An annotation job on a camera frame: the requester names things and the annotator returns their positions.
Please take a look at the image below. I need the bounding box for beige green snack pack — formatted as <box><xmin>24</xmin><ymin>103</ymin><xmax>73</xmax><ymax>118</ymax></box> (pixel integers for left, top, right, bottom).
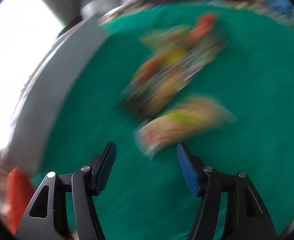
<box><xmin>135</xmin><ymin>96</ymin><xmax>235</xmax><ymax>159</ymax></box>

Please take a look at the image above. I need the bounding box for brown chocolate snack bar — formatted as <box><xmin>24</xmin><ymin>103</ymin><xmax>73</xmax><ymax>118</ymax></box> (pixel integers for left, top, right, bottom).
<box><xmin>119</xmin><ymin>72</ymin><xmax>188</xmax><ymax>119</ymax></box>

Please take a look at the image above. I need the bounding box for orange sausage snack pack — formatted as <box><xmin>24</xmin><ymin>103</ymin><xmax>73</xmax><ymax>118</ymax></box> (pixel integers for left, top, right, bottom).
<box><xmin>130</xmin><ymin>53</ymin><xmax>180</xmax><ymax>86</ymax></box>

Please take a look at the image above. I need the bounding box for yellow snack packet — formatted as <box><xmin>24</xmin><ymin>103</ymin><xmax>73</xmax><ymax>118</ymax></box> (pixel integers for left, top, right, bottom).
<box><xmin>140</xmin><ymin>25</ymin><xmax>190</xmax><ymax>67</ymax></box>

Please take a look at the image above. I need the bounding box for red snack packet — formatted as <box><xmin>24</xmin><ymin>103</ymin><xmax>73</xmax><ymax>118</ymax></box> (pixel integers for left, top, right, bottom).
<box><xmin>187</xmin><ymin>12</ymin><xmax>218</xmax><ymax>41</ymax></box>

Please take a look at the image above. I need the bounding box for black clear long snack pack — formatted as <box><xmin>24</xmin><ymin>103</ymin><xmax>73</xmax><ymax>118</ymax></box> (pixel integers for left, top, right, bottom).
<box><xmin>179</xmin><ymin>29</ymin><xmax>225</xmax><ymax>90</ymax></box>

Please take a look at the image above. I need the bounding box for green satin cloth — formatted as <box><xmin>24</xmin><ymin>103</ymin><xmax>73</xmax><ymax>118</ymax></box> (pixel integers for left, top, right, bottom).
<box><xmin>33</xmin><ymin>3</ymin><xmax>294</xmax><ymax>239</ymax></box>

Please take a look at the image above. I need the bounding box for blue clothing pile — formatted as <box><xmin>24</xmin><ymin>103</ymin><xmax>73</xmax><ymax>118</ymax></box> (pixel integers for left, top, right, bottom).
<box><xmin>264</xmin><ymin>0</ymin><xmax>294</xmax><ymax>21</ymax></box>

